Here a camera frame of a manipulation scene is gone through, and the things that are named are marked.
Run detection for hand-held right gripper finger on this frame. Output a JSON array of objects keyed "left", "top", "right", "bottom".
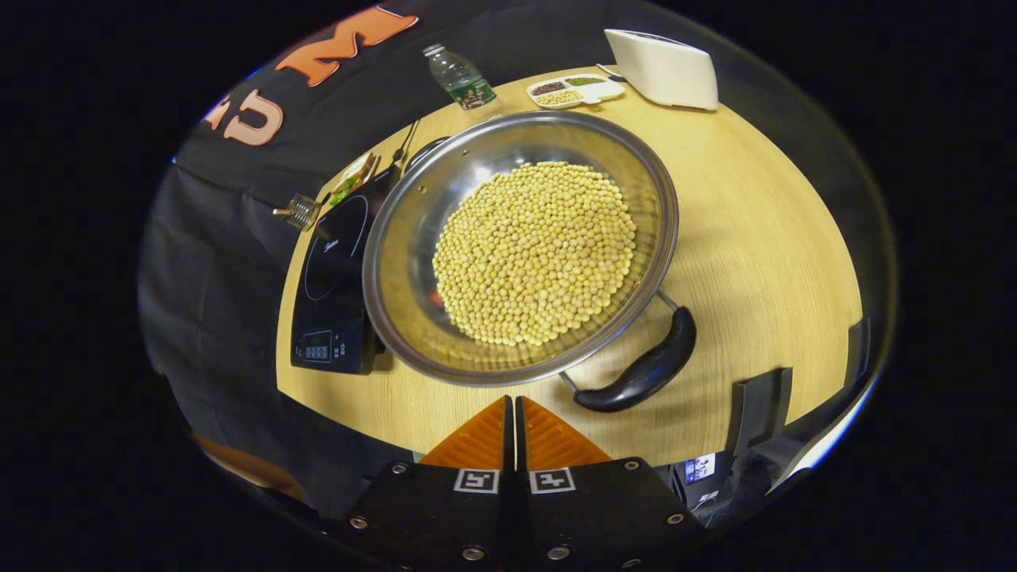
[
  {"left": 516, "top": 395, "right": 708, "bottom": 572},
  {"left": 340, "top": 395, "right": 516, "bottom": 572}
]

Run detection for pile of yellow soybeans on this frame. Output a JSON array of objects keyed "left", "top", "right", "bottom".
[{"left": 431, "top": 161, "right": 639, "bottom": 348}]

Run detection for black induction cooktop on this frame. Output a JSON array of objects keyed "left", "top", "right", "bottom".
[{"left": 290, "top": 163, "right": 402, "bottom": 376}]

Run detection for stainless steel pot black handles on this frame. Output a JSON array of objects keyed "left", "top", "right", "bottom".
[{"left": 362, "top": 110, "right": 698, "bottom": 414}]

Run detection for sandwich with lettuce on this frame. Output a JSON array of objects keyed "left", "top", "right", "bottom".
[{"left": 328, "top": 153, "right": 381, "bottom": 206}]

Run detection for white divided dish with beans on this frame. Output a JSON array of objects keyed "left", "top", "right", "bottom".
[{"left": 527, "top": 73, "right": 626, "bottom": 110}]

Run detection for clear plastic water bottle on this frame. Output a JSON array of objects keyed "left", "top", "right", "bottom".
[{"left": 423, "top": 43, "right": 497, "bottom": 110}]

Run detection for white toaster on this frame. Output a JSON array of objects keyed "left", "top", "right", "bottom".
[{"left": 604, "top": 29, "right": 720, "bottom": 110}]

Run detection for metal wire utensil holder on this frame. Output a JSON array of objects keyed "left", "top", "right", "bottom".
[{"left": 273, "top": 193, "right": 320, "bottom": 231}]

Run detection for black power cable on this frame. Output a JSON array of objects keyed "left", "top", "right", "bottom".
[{"left": 391, "top": 119, "right": 422, "bottom": 166}]

